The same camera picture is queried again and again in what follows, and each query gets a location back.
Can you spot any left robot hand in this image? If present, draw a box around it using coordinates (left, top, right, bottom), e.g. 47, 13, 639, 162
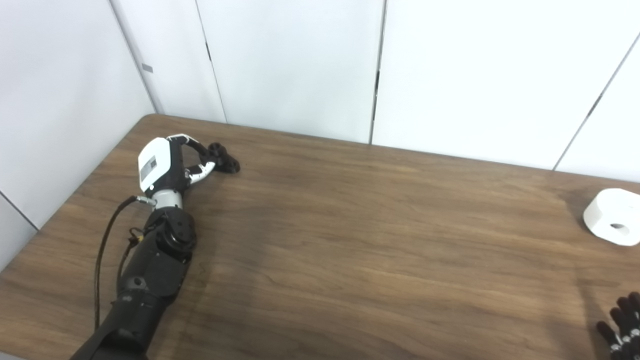
138, 133, 217, 198

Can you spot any black flanged holder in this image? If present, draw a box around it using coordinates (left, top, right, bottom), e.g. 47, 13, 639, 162
207, 142, 241, 175

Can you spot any thin braided left arm cable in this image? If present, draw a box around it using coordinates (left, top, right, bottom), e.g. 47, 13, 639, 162
116, 227, 147, 291

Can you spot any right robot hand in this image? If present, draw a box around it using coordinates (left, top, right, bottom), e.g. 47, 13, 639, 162
596, 292, 640, 360

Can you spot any thick black left wrist cable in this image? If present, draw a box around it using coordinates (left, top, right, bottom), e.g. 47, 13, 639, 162
94, 195, 157, 331

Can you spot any round white piece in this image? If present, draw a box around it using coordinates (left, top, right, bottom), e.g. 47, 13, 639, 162
583, 188, 640, 247

